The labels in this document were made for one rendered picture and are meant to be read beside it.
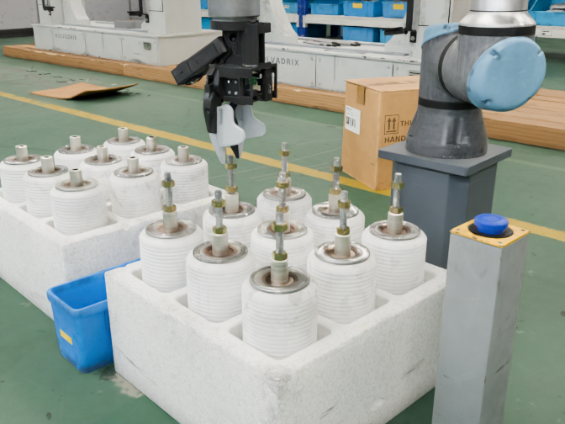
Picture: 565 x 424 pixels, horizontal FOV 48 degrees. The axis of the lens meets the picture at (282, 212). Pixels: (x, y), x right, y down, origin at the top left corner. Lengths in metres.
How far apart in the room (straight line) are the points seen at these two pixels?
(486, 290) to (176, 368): 0.43
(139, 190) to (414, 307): 0.58
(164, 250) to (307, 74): 2.43
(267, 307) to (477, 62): 0.51
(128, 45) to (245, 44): 3.51
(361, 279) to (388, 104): 1.09
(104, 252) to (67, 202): 0.11
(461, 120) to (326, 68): 2.05
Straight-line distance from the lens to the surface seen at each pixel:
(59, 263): 1.17
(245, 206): 1.04
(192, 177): 1.29
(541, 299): 1.39
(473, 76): 1.03
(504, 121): 2.66
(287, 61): 3.36
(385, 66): 2.99
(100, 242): 1.17
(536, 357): 1.19
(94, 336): 1.08
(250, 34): 0.93
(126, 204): 1.24
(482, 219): 0.81
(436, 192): 1.18
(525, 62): 1.05
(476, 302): 0.82
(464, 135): 1.19
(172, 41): 4.22
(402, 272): 0.94
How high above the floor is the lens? 0.60
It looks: 20 degrees down
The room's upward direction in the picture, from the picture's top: straight up
